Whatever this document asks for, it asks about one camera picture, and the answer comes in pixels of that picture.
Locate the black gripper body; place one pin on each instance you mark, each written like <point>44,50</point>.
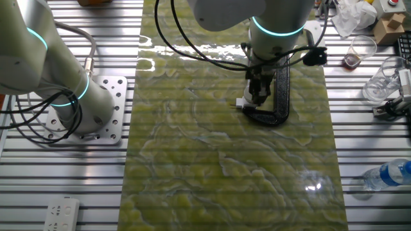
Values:
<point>260,72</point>

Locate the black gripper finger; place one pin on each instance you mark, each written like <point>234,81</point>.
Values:
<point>253,91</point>
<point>265,93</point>

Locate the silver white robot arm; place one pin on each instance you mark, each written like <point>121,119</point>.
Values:
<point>32,57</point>

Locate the white lamp socket adapter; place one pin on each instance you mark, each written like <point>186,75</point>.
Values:
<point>241,103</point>

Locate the black C-clamp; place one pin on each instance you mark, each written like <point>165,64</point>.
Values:
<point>282,96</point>

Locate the green marble pattern mat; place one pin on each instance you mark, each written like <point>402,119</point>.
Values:
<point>208,160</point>

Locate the clear cup with brown liquid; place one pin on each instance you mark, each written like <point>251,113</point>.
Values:
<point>351,61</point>

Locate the crumpled white tissue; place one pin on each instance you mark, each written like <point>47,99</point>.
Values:
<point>353,16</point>

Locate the empty clear plastic cup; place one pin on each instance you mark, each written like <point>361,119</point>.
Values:
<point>379,86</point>

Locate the small tan cardboard box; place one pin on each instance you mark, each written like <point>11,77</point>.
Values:
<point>383,33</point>

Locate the grey emergency stop box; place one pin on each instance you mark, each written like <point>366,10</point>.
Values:
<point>390,8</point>

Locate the light wooden block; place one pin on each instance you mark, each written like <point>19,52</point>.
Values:
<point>396,20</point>

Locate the black keyboard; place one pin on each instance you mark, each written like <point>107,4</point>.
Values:
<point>405,46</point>

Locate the clear water bottle blue label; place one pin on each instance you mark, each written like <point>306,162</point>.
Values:
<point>388,174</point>

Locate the white power strip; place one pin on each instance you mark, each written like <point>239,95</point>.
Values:
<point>62,215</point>

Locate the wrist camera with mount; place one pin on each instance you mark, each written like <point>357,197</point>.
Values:
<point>316,56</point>

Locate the dark metal bracket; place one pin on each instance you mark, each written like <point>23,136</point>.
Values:
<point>322,11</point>

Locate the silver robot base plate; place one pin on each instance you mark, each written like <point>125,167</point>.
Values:
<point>117,93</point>

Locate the ribbed silver camera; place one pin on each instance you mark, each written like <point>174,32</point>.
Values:
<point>405,83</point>

